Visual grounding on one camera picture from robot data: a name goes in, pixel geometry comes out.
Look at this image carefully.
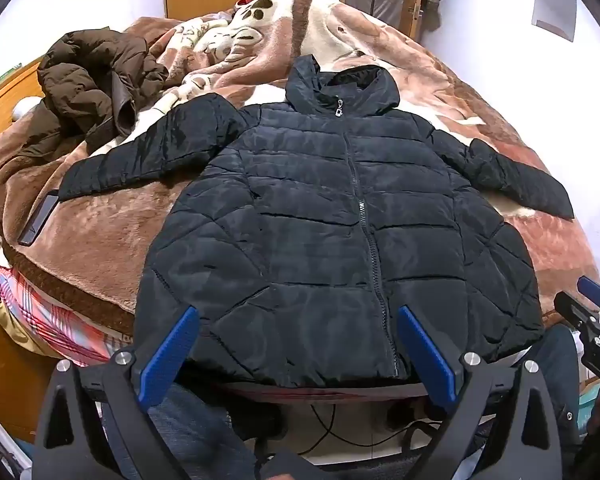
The grey wall panel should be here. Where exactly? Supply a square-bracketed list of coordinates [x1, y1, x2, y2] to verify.
[531, 0, 578, 42]

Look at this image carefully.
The cream patterned blanket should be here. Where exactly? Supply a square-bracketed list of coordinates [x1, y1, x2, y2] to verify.
[172, 0, 291, 106]

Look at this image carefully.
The black smartphone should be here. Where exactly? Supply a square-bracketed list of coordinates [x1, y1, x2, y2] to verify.
[17, 189, 61, 247]

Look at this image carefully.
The person's jeans leg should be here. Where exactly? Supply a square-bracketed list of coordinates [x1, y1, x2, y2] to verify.
[527, 324, 582, 446]
[105, 394, 261, 480]

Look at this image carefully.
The black cable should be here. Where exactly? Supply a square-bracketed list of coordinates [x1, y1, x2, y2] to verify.
[252, 402, 446, 463]

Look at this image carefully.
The person's right jeans leg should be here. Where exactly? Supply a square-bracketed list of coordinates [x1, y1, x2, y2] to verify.
[527, 324, 582, 446]

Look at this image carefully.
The brown printed plush blanket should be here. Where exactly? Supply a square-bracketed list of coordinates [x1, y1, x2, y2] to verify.
[0, 0, 600, 361]

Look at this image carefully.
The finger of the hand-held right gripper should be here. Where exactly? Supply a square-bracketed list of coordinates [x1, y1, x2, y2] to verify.
[577, 276, 600, 313]
[554, 292, 600, 333]

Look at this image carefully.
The brown puffer jacket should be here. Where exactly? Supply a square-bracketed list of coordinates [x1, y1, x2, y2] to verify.
[17, 29, 170, 161]

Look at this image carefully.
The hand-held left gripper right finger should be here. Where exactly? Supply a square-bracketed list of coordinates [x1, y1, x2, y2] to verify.
[397, 305, 563, 480]

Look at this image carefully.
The person's left jeans leg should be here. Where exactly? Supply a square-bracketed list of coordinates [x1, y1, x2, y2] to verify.
[105, 394, 261, 480]

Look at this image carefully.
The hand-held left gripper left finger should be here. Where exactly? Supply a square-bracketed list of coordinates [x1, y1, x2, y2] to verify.
[32, 305, 201, 480]

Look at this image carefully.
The black puffer jacket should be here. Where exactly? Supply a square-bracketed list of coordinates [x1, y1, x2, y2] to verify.
[57, 54, 576, 391]

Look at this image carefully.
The tan cloth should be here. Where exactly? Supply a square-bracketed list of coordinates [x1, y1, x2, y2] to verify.
[0, 247, 58, 360]

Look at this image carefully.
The pink plaid bed sheet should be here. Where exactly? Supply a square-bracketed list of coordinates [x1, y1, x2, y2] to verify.
[0, 265, 123, 367]

